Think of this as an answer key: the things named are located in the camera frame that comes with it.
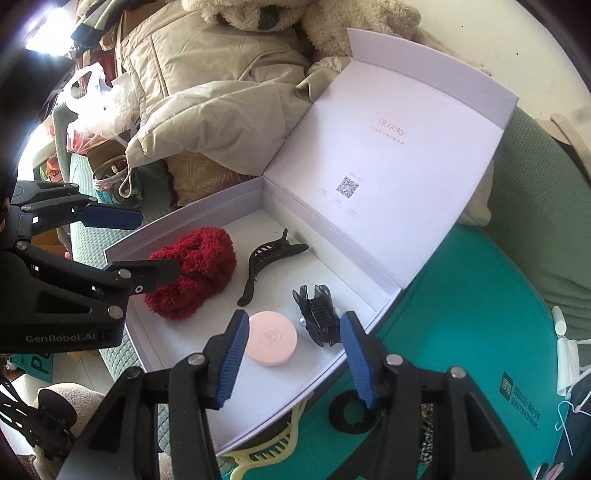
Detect checkered bow hair clip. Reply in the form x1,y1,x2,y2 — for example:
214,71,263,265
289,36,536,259
418,404,437,464

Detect cream claw hair clip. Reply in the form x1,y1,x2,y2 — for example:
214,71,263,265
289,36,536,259
224,401,308,480

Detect green sofa cover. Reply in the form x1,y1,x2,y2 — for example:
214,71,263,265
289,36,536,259
46,102,591,480

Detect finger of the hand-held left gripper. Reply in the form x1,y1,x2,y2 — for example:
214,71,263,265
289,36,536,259
18,240,182,324
9,181,143,241

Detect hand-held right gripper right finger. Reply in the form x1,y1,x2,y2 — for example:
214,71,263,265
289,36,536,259
339,311,532,480

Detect black ring hair band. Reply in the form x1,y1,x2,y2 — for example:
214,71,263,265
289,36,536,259
329,390,384,433

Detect white tube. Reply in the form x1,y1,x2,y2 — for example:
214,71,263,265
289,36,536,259
551,305,568,342

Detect brown burlap cushion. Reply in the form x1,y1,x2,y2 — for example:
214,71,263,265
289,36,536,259
166,148,259,208

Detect white gift box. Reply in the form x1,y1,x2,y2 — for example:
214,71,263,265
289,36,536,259
104,28,520,460

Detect cream fleece coat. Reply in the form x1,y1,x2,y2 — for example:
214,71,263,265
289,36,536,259
182,0,444,61

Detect red fluffy scrunchie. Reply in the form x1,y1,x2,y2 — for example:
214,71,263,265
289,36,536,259
144,227,238,321

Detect black metal frame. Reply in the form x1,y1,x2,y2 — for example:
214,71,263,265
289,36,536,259
0,369,79,455

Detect small cardboard box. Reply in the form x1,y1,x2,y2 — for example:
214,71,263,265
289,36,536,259
85,138,127,174

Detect black long hair clip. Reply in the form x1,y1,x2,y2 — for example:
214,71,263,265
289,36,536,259
237,228,309,306

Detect pink round compact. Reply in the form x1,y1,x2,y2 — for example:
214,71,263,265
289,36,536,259
245,311,303,368

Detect beige puffer jacket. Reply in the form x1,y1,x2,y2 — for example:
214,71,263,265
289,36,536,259
115,9,495,227

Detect striped dark cloth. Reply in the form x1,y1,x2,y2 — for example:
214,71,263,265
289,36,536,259
69,0,130,47

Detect black bow pearl hair clip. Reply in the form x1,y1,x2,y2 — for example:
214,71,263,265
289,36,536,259
292,285,345,348

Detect clear plastic bag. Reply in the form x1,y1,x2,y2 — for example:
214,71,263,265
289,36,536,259
62,62,141,155

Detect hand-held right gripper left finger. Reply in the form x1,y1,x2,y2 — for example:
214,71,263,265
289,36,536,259
58,309,251,480

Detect teal bubble mailer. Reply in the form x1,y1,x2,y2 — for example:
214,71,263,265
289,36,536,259
286,222,566,480

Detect white clothes hanger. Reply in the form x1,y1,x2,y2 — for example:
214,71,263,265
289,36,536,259
554,397,585,457

